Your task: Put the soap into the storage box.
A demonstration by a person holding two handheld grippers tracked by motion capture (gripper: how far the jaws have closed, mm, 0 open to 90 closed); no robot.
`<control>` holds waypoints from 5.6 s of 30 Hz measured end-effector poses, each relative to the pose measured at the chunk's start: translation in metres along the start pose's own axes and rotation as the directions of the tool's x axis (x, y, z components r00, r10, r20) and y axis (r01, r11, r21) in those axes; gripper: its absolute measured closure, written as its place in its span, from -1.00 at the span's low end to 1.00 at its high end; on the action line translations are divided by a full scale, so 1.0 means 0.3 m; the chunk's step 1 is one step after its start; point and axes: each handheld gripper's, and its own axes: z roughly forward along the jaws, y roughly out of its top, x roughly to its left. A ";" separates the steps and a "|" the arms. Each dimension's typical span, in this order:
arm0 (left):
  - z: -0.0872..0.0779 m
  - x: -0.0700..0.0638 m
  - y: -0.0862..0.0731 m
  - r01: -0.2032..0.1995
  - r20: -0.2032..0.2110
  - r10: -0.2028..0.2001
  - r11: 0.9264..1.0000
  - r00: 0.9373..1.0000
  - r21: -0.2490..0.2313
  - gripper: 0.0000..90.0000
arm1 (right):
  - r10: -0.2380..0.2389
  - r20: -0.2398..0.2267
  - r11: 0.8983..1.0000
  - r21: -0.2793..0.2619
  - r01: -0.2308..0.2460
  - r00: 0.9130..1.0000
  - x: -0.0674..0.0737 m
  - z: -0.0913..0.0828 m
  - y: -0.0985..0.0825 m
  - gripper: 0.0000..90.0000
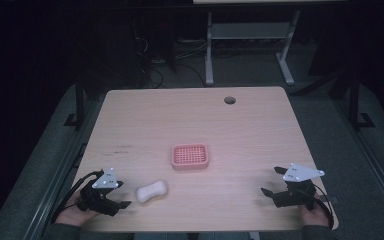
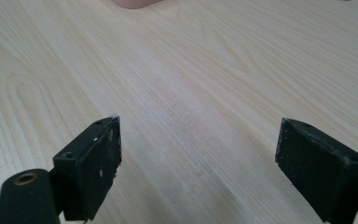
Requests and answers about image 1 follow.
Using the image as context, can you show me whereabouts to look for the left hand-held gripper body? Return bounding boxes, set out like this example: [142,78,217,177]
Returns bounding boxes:
[77,167,122,217]

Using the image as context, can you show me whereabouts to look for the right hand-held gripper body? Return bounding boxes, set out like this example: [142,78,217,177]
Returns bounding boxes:
[272,162,326,212]

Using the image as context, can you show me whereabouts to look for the white soap bar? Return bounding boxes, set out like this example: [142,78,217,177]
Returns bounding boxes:
[135,179,169,205]

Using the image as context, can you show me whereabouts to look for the pink soap dish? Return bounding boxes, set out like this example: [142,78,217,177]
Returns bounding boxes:
[171,142,210,171]

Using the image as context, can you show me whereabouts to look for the person's right hand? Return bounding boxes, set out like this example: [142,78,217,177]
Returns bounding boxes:
[299,199,331,229]

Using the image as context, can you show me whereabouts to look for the person's left hand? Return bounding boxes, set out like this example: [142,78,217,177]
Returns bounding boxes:
[55,194,98,228]

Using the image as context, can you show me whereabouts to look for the black metal stand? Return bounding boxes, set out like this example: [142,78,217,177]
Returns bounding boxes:
[63,74,87,130]
[348,71,377,132]

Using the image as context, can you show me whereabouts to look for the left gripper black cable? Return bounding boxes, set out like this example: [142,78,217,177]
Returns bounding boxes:
[50,170,105,225]

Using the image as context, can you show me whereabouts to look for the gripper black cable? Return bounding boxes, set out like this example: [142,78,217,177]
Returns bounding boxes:
[50,170,105,225]
[313,183,335,229]

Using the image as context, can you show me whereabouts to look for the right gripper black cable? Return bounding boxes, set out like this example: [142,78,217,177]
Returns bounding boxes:
[313,183,335,229]

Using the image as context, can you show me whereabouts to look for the floor cables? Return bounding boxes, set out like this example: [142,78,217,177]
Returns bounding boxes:
[131,34,208,90]

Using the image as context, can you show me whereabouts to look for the white metal desk frame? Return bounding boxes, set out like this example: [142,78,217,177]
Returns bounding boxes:
[204,9,302,87]

